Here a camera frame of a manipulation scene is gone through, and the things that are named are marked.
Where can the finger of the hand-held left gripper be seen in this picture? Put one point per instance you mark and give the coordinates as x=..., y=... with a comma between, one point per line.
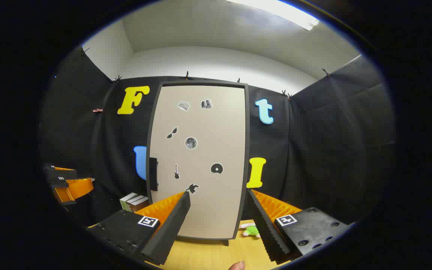
x=64, y=174
x=75, y=187

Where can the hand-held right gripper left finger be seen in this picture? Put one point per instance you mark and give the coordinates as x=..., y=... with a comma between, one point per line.
x=171, y=228

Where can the beige cabinet door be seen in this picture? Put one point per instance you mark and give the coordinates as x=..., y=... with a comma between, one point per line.
x=208, y=206

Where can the grey cabinet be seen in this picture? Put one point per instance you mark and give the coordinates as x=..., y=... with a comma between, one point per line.
x=247, y=150

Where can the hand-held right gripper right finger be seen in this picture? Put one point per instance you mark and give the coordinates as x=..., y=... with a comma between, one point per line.
x=270, y=236

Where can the green pink plush toy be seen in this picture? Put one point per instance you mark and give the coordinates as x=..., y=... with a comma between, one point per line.
x=251, y=230

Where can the black backdrop cloth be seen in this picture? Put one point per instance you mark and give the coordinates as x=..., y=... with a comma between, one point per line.
x=313, y=150

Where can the ceiling light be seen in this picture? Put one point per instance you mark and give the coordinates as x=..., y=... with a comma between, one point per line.
x=276, y=9

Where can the brown book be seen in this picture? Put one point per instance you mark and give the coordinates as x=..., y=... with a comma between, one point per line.
x=141, y=205

